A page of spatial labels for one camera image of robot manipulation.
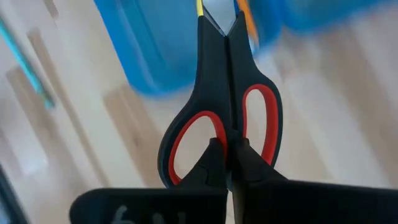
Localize black and red scissors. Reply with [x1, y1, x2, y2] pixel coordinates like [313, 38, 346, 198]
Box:
[156, 0, 284, 189]

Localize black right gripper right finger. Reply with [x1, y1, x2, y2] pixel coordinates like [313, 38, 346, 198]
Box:
[229, 130, 398, 224]

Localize teal pencil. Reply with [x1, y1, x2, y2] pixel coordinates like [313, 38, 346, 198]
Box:
[0, 17, 56, 110]

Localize blue plastic pencil case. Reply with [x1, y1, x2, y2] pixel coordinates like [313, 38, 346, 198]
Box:
[92, 0, 398, 98]

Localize orange pencil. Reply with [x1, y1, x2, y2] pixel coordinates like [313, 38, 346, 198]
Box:
[237, 0, 260, 46]

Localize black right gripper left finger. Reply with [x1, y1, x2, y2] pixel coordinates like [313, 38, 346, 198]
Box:
[69, 137, 229, 224]

